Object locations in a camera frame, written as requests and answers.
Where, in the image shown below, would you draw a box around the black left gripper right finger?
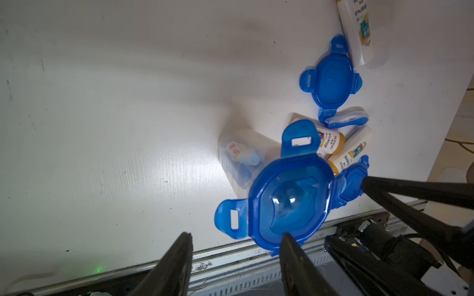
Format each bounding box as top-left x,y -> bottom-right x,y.
279,233 -> 337,296

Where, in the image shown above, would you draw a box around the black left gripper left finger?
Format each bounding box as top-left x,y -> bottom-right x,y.
130,232 -> 193,296

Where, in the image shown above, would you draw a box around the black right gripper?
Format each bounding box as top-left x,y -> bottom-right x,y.
325,176 -> 474,296

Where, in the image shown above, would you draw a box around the blue lid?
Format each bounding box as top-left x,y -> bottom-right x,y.
214,120 -> 369,255
299,35 -> 362,125

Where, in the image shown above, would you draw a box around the white bottle angled gold cap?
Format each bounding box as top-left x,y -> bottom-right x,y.
327,126 -> 373,176

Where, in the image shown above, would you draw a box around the white shampoo bottle gold cap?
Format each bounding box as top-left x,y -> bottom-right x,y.
336,0 -> 385,69

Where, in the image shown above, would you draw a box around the clear plastic container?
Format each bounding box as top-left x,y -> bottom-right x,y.
218,127 -> 281,199

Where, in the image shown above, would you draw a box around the white bottle purple label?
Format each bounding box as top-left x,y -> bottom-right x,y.
290,113 -> 346,159

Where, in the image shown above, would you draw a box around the blue toothbrush upper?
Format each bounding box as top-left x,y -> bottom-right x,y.
323,107 -> 369,129

